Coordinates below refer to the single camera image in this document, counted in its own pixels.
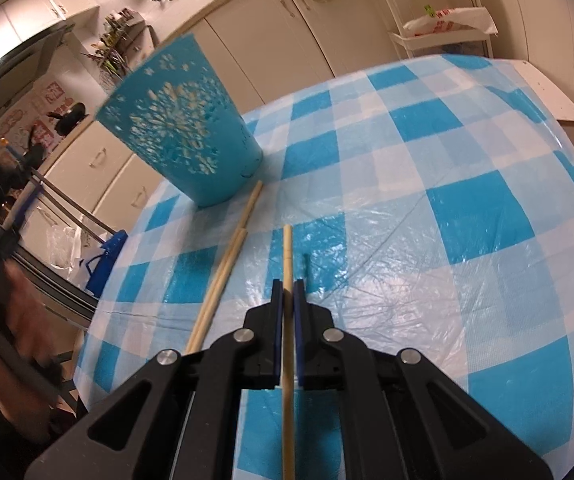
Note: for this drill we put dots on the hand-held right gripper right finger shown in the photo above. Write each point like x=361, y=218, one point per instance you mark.
x=299, y=345

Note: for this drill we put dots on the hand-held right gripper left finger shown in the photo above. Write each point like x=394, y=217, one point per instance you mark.
x=278, y=345

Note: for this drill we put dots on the wooden chopstick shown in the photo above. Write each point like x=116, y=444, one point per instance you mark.
x=237, y=246
x=252, y=201
x=287, y=260

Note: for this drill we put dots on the blue cutout pattern cup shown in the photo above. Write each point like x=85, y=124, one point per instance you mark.
x=182, y=135

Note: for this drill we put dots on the person's left hand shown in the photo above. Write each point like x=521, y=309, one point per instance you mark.
x=22, y=310

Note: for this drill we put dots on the mop poles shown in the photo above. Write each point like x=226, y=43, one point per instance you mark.
x=62, y=200

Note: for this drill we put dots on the blue shopping bag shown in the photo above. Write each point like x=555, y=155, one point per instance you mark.
x=107, y=260

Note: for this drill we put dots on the cream drawer cabinet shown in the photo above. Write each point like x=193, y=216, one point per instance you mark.
x=97, y=170

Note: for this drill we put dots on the black kettle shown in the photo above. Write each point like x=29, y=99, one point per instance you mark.
x=71, y=117

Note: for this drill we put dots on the grey range hood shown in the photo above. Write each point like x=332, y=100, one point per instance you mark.
x=12, y=75

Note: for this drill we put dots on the cream upper cabinet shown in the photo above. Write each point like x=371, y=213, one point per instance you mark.
x=42, y=15

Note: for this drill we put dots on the countertop utensil clutter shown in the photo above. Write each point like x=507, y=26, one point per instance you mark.
x=124, y=45

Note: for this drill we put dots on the cream door cabinet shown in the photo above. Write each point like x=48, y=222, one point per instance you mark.
x=277, y=40

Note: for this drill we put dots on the white red printed plastic bag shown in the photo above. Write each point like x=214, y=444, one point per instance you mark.
x=447, y=20

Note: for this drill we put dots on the cream tall cabinet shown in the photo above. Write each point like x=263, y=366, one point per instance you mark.
x=552, y=15

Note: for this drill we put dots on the pink wall stickers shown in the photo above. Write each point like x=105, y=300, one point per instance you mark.
x=42, y=110

